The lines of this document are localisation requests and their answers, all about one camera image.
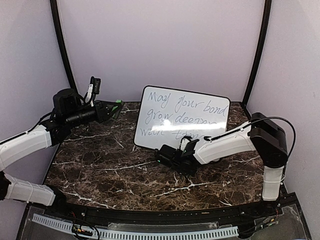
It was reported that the green whiteboard eraser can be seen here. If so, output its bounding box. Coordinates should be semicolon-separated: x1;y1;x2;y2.
112;99;124;119

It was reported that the white whiteboard black frame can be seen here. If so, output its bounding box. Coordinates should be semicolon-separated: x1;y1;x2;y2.
133;85;231;150

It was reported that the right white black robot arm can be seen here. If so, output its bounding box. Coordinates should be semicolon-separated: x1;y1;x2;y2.
191;112;297;217

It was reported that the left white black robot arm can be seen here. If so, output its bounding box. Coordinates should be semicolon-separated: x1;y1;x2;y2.
0;88;124;218

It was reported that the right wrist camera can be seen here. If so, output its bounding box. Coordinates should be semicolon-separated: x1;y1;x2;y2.
154;144;177;167

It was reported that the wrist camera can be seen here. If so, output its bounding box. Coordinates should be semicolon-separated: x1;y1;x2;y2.
84;76;101;107
154;144;177;167

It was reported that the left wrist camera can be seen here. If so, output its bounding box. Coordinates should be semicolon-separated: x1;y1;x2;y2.
84;76;101;107

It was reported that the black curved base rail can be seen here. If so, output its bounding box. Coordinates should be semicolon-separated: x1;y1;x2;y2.
44;192;298;226

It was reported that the white slotted cable duct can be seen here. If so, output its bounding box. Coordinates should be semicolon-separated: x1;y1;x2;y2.
32;214;239;240

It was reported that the left black frame post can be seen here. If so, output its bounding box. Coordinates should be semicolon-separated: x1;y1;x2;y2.
49;0;78;93

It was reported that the black frame post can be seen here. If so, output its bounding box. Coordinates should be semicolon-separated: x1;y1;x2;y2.
49;0;78;93
241;0;272;107

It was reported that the right black frame post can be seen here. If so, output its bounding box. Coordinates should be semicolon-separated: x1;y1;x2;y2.
241;0;272;107

